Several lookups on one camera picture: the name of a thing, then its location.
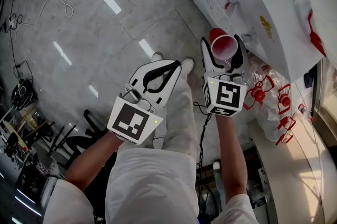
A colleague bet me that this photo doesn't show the person's white trousers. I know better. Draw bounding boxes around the person's white trousers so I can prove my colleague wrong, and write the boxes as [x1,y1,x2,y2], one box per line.
[154,66,199,163]

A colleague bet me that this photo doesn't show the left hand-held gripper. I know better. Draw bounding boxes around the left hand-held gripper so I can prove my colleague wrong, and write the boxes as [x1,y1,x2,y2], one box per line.
[107,59,183,145]

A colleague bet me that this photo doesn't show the black framed window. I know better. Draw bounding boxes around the black framed window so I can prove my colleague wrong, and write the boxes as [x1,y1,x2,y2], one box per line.
[310,56,337,144]

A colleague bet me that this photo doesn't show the thin black cable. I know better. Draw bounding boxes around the thin black cable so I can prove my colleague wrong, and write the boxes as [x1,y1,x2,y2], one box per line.
[193,101,212,224]

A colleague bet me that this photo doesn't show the black machine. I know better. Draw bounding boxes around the black machine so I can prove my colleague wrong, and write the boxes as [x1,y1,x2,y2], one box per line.
[11,78,39,111]

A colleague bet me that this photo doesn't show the person's white shoe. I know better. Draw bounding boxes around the person's white shoe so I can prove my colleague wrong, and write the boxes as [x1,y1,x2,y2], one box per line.
[181,57,195,73]
[150,52,164,63]

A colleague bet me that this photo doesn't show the cluttered work shelf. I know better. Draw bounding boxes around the cluttered work shelf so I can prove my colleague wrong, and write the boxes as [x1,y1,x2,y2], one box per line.
[0,104,58,182]

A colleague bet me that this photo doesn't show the red plastic cup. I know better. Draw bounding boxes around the red plastic cup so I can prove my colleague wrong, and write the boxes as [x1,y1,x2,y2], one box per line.
[209,27,239,61]

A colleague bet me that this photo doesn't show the white electronic device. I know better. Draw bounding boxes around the white electronic device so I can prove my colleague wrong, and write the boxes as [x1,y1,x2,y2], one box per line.
[257,167,275,218]

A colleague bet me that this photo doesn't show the black floor cable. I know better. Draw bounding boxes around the black floor cable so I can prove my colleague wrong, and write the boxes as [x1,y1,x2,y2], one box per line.
[0,0,35,81]

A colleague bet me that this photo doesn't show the white window ledge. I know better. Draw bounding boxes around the white window ledge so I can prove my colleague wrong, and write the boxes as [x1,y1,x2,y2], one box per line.
[247,80,337,224]

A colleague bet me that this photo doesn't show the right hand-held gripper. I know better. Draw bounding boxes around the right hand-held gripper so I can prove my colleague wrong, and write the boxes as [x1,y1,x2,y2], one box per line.
[201,34,250,118]

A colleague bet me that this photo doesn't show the person's left white shoe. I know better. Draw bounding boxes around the person's left white shoe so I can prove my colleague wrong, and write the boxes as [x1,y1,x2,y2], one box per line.
[150,52,164,63]

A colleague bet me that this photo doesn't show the person's right forearm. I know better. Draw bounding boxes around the person's right forearm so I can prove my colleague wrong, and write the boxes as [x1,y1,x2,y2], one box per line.
[214,113,249,204]

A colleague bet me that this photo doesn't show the person's left forearm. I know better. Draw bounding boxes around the person's left forearm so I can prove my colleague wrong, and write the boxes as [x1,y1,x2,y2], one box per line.
[64,132,125,192]

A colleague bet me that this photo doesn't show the person's right white shoe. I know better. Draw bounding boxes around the person's right white shoe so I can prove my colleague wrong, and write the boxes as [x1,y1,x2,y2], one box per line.
[181,57,195,73]

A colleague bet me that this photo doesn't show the black office chair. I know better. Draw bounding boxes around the black office chair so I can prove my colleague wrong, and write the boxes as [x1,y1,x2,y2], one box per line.
[48,109,116,173]

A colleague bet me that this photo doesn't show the person's white shirt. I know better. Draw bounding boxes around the person's white shirt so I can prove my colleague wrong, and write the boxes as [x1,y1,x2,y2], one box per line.
[43,148,260,224]

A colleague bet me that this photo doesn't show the clear bottle red handle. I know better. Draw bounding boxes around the clear bottle red handle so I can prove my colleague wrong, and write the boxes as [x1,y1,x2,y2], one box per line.
[272,83,293,116]
[242,59,273,111]
[274,132,294,146]
[276,115,297,131]

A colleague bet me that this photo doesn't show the grey bottle white cap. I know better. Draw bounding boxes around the grey bottle white cap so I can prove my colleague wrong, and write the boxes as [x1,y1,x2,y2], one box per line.
[212,161,226,205]

